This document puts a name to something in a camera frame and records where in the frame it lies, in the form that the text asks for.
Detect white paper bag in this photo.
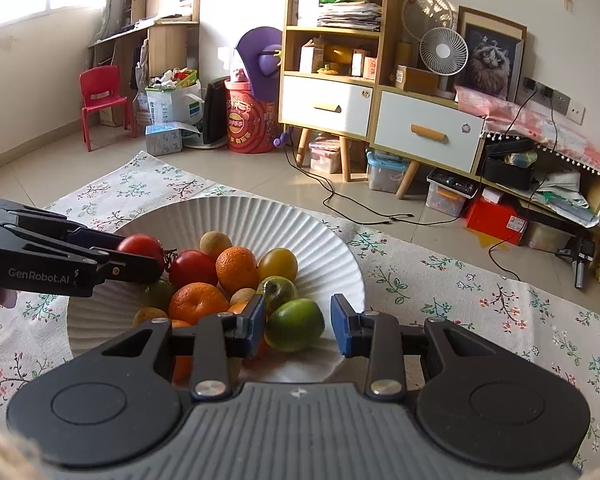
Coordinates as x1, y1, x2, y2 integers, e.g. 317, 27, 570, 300
145, 69, 204, 126

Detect red plastic chair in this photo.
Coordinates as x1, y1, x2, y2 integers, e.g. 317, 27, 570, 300
79, 65, 138, 152

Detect red tomato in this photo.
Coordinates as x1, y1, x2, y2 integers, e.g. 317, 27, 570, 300
116, 233, 165, 268
168, 250, 219, 291

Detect red cardboard box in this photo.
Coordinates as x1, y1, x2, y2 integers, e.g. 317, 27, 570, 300
465, 195, 528, 246

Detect black floor cable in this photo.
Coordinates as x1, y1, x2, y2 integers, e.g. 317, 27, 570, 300
292, 130, 417, 226

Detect wooden desk shelf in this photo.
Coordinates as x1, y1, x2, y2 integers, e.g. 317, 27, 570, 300
87, 0, 203, 126

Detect yellow-green tomato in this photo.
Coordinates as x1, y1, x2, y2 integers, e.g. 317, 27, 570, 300
257, 248, 299, 283

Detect white desk fan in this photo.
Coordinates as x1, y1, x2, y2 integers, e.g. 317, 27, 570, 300
419, 27, 469, 100

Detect pink floral cloth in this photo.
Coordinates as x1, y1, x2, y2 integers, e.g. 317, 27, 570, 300
455, 85, 600, 181

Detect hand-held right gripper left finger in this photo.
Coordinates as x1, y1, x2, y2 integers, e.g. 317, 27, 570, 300
87, 294, 267, 401

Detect red round bucket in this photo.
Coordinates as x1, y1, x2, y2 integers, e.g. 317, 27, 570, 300
224, 78, 277, 154

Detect floral tablecloth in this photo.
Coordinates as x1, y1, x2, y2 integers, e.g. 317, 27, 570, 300
0, 150, 600, 466

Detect framed cat picture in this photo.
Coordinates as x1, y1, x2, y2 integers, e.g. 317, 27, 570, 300
453, 6, 527, 103

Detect light blue tissue box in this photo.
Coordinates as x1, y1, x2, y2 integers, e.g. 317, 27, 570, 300
145, 121, 201, 157

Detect white milk carton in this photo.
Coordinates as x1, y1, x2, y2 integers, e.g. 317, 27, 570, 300
300, 39, 326, 75

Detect flat cardboard box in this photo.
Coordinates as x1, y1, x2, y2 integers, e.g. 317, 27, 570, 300
395, 65, 438, 97

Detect clear beige storage bin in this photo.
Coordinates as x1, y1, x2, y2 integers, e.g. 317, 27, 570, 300
527, 220, 576, 252

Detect pile of papers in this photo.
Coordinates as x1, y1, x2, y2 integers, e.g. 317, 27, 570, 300
535, 167, 600, 228

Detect yellow toy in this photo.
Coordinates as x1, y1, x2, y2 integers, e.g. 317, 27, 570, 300
325, 44, 353, 76

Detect white ribbed plate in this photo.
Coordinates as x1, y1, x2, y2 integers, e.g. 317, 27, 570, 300
66, 196, 367, 386

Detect stack of documents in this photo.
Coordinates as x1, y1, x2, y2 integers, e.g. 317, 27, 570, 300
316, 0, 382, 31

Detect black storage box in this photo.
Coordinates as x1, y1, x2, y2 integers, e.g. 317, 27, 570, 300
481, 139, 537, 191

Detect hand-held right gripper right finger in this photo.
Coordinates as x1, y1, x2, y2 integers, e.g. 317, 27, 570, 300
331, 294, 516, 401

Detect beige fuzzy sleeve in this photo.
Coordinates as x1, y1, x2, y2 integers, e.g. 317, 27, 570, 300
0, 425, 36, 480

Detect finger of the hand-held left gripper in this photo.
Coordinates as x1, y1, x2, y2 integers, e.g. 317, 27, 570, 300
25, 242, 165, 286
15, 207, 126, 251

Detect white binder box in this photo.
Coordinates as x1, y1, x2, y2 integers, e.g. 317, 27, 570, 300
296, 0, 321, 26

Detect clear box pink contents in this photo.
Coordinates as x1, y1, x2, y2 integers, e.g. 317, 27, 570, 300
308, 139, 342, 175

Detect grey double wall socket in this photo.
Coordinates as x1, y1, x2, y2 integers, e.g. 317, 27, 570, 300
522, 76, 568, 111

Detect tall wooden shelf cabinet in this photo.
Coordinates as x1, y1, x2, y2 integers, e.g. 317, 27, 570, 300
279, 0, 402, 183

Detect large beige fan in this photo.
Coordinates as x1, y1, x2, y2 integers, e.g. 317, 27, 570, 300
401, 0, 456, 43

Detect black panel heater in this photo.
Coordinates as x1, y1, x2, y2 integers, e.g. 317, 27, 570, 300
201, 76, 230, 147

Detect black handheld tool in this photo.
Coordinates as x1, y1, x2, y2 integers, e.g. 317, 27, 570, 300
555, 237, 596, 288

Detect clear box black lid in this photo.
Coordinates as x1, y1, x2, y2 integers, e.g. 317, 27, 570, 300
426, 167, 478, 218

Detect clear bin blue lid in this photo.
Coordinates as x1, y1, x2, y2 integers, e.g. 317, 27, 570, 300
366, 150, 411, 194

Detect low wooden drawer cabinet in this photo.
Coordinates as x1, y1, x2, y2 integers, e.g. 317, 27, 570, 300
369, 85, 487, 200

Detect purple plastic toy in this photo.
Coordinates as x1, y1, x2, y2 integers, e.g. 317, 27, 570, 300
235, 26, 284, 103

